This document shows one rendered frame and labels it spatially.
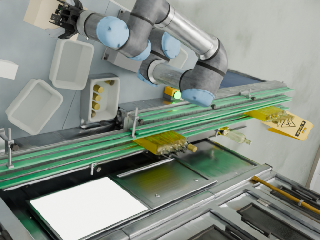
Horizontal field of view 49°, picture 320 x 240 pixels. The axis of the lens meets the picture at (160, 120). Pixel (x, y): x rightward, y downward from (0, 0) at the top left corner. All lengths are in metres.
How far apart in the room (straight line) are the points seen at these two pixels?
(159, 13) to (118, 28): 0.17
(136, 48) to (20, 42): 0.71
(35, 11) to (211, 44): 0.58
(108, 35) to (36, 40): 0.74
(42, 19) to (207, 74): 0.58
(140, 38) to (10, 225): 0.59
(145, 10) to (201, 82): 0.38
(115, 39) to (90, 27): 0.08
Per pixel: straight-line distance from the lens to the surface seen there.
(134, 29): 1.03
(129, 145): 1.94
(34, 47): 1.65
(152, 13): 1.04
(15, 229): 0.93
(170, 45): 1.66
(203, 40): 1.22
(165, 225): 1.58
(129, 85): 2.00
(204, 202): 1.77
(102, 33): 0.95
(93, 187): 1.72
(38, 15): 1.21
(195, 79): 1.30
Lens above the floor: 2.21
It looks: 40 degrees down
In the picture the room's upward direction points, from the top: 117 degrees clockwise
